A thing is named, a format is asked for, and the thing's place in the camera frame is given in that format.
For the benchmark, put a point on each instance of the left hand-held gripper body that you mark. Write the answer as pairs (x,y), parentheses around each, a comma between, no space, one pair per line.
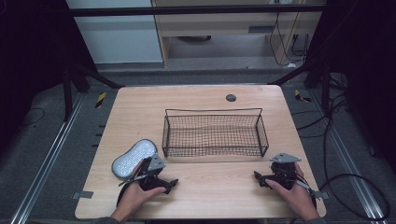
(154,165)

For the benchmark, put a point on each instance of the light wooden desk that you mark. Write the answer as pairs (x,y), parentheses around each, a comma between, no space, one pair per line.
(224,28)

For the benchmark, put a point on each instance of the person's right hand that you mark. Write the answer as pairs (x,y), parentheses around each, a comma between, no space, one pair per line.
(295,197)

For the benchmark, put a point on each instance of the black metal stand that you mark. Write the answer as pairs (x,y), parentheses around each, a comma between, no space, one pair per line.
(77,84)
(311,73)

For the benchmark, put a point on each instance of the grey round table grommet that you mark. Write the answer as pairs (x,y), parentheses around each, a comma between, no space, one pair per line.
(231,98)

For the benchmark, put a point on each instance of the black horizontal bar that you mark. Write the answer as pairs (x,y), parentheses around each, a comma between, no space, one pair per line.
(186,10)

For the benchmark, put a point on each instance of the person's left hand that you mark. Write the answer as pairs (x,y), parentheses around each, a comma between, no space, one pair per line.
(137,196)

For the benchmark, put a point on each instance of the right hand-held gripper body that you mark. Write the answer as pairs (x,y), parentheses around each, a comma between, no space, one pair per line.
(284,174)

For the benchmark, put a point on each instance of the white cabinet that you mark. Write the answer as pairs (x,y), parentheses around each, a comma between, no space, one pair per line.
(120,34)

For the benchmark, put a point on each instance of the metal floor rail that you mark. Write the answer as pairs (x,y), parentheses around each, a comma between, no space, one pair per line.
(348,158)
(46,158)

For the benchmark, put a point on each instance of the grey tape strip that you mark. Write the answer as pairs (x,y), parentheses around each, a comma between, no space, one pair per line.
(82,195)
(321,195)

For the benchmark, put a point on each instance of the yellow black striped tape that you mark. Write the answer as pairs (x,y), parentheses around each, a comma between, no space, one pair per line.
(100,99)
(301,97)

